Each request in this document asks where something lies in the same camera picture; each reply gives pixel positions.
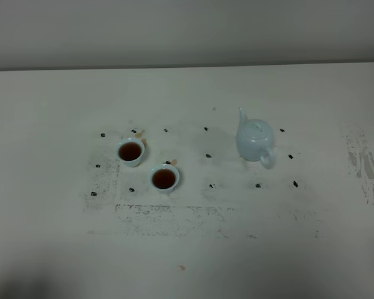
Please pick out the light blue porcelain teapot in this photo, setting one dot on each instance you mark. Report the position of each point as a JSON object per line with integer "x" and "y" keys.
{"x": 255, "y": 140}

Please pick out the light blue teacup front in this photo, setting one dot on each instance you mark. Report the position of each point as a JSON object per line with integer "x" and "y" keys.
{"x": 164, "y": 178}

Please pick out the light blue teacup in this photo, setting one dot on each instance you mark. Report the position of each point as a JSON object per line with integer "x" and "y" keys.
{"x": 131, "y": 151}
{"x": 164, "y": 178}

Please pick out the light blue teacup rear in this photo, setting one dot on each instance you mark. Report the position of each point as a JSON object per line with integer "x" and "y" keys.
{"x": 131, "y": 151}

